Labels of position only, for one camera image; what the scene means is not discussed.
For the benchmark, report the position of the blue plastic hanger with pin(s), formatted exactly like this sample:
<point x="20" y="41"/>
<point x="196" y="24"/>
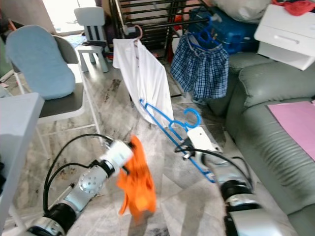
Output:
<point x="198" y="118"/>
<point x="206" y="35"/>

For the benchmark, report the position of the orange shirt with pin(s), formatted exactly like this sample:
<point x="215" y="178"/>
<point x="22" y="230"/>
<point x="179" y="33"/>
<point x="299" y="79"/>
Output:
<point x="138" y="189"/>

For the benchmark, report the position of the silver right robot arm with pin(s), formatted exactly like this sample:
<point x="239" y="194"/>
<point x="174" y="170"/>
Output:
<point x="246" y="216"/>

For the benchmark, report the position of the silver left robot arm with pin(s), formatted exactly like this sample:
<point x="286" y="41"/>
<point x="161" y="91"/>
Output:
<point x="88" y="184"/>

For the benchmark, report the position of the wooden hanger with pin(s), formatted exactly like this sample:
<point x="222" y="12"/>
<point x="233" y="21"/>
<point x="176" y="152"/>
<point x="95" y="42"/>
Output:
<point x="139" y="31"/>

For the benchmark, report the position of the blue plaid shorts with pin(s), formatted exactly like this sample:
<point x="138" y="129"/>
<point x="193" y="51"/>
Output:
<point x="202" y="73"/>

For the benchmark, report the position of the white shirt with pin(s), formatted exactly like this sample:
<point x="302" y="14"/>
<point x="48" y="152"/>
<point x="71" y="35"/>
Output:
<point x="145" y="83"/>

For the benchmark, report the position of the green leather sofa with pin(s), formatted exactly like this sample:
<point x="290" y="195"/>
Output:
<point x="266" y="142"/>

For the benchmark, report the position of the pink mat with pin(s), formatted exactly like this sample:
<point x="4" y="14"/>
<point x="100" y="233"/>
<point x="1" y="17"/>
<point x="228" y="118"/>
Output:
<point x="293" y="123"/>

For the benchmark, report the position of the blue hard suitcase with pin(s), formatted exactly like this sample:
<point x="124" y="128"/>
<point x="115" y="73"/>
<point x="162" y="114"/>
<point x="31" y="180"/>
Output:
<point x="241" y="34"/>

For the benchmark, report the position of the white folding chair grey seat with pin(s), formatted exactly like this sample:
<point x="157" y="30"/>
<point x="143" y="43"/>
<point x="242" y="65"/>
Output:
<point x="64" y="105"/>

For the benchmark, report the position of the white folding table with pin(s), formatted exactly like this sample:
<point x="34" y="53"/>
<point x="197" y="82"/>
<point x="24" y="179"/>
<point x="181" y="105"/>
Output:
<point x="19" y="123"/>

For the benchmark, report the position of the black metal clothes rack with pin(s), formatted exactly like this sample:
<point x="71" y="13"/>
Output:
<point x="152" y="20"/>

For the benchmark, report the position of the white drawer cabinet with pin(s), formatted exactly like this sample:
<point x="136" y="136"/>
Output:
<point x="283" y="34"/>

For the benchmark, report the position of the grey pillow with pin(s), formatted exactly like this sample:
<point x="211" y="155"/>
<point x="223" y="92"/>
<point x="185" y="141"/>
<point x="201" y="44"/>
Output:
<point x="243" y="9"/>

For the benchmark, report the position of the white plastic kids chair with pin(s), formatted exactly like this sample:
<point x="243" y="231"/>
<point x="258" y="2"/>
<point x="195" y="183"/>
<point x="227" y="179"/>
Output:
<point x="89" y="17"/>

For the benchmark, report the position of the light blue chair cushion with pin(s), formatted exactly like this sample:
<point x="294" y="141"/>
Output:
<point x="39" y="64"/>

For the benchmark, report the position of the red cloth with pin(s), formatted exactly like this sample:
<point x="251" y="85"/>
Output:
<point x="298" y="7"/>

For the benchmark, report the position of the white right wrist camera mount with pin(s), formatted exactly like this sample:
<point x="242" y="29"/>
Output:
<point x="202" y="139"/>

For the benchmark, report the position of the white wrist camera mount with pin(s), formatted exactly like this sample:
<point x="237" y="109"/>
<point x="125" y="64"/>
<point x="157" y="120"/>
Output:
<point x="118" y="155"/>
<point x="202" y="139"/>

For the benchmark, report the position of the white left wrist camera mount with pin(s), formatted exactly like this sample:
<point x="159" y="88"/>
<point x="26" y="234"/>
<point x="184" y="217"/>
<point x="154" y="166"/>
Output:
<point x="118" y="155"/>

